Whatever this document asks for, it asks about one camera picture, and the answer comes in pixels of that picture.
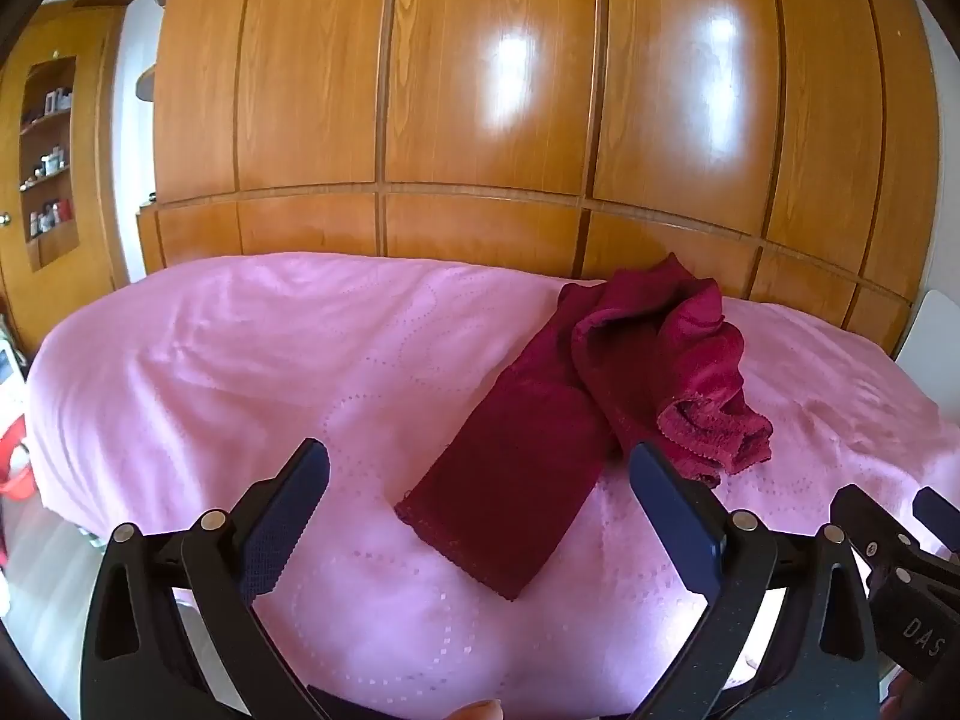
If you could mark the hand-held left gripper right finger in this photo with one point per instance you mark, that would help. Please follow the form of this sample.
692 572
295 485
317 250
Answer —
675 517

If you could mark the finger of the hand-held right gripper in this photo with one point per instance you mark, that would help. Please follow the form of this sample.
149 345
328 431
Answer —
874 529
941 514

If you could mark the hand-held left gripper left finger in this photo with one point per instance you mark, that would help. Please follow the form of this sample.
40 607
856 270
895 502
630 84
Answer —
289 510

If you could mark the maroon garment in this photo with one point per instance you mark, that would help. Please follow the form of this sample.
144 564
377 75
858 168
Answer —
525 450

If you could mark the person's left hand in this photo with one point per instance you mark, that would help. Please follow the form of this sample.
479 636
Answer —
478 710

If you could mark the pink bedspread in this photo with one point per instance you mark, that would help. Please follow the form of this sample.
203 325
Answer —
225 390

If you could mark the white furniture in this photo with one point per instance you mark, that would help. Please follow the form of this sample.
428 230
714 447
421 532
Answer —
926 337

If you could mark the red plastic object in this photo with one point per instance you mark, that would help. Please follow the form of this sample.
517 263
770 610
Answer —
13 457

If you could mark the wooden cabinet with open shelves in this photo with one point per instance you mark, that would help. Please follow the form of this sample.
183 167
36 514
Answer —
82 165

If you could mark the group of small bottles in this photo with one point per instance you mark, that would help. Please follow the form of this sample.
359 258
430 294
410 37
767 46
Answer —
51 161

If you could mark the wooden wardrobe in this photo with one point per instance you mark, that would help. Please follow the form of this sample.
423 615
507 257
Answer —
487 90

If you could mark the small wooden wall shelf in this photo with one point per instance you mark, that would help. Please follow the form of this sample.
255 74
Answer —
146 82

